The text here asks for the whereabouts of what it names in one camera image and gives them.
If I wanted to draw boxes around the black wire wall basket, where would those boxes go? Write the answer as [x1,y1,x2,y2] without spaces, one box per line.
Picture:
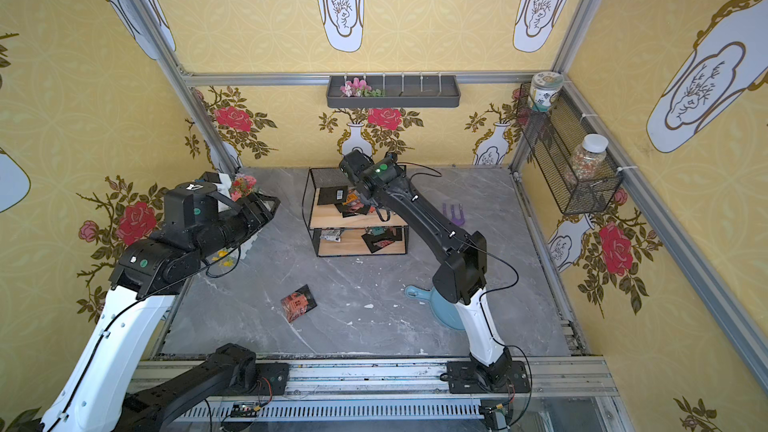
[509,83,623,215]

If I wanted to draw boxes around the black wire two-tier shelf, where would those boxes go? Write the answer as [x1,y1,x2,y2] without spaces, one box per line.
[301,168,409,258]

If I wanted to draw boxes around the white green lidded jar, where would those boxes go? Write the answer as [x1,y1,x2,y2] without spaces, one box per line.
[528,71,565,112]

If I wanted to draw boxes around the purple garden fork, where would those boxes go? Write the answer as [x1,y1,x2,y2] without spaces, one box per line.
[442,203,466,227]

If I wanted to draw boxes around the small pink flowers in tray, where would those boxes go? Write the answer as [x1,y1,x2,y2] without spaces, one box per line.
[339,77,384,97]

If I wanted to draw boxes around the small circuit board left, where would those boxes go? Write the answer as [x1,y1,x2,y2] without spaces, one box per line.
[229,402,264,420]

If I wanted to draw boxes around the light blue dustpan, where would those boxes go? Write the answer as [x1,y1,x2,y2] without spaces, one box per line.
[405,285,465,331]

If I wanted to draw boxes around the colourful flower bouquet in planter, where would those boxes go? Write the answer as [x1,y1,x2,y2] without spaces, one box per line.
[202,172,258,271]

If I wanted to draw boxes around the small circuit board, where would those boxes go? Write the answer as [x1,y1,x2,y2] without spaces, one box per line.
[229,402,264,420]
[480,406,509,432]

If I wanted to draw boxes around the red black tea bag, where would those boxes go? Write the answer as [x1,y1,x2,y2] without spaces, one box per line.
[281,285,317,323]

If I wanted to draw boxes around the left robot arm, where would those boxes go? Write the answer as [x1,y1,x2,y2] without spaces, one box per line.
[37,180,280,431]

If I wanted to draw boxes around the black tea bag with barcode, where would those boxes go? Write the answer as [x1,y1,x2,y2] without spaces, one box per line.
[317,186,348,206]

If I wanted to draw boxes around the small circuit board right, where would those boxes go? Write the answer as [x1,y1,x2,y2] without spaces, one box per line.
[480,406,509,432]

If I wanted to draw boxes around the grey wall tray shelf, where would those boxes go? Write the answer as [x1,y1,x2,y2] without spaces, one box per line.
[326,73,462,109]

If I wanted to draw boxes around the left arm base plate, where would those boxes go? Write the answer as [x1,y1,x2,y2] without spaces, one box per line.
[252,362,290,397]

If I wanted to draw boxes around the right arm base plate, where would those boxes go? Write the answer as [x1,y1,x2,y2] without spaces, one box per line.
[440,360,531,394]

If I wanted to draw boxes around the clear jar with candies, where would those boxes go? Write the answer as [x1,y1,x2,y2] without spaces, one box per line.
[567,134,609,185]

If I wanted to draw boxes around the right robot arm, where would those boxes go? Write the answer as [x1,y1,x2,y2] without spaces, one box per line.
[339,150,532,394]

